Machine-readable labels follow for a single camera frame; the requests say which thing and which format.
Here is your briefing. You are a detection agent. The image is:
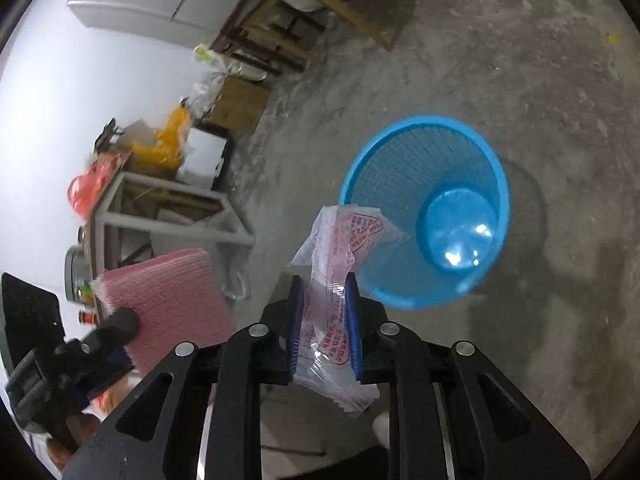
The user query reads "white side table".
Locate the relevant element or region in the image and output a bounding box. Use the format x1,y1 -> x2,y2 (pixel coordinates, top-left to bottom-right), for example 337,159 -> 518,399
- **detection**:
85,170 -> 255,276

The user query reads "yellow plastic bag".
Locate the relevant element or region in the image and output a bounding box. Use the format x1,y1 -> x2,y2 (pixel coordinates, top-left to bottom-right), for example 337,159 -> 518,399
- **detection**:
130,105 -> 192,170

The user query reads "blue mesh trash basket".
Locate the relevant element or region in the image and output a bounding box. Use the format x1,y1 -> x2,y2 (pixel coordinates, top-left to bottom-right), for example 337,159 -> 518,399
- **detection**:
340,116 -> 511,310

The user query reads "brown cardboard box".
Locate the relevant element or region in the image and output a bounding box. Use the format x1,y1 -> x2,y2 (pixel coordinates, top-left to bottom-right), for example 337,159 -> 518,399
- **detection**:
202,76 -> 271,133

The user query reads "clear red-printed plastic bag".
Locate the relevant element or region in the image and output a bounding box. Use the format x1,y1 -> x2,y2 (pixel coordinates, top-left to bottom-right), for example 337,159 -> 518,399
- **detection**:
291,205 -> 405,415

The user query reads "dark wooden stool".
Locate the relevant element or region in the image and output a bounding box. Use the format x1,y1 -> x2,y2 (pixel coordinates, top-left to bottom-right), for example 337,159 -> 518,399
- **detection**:
210,1 -> 326,76

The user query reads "red plastic bag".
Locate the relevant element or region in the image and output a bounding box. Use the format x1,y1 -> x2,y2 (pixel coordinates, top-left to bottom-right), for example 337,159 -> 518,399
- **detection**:
66,154 -> 122,220

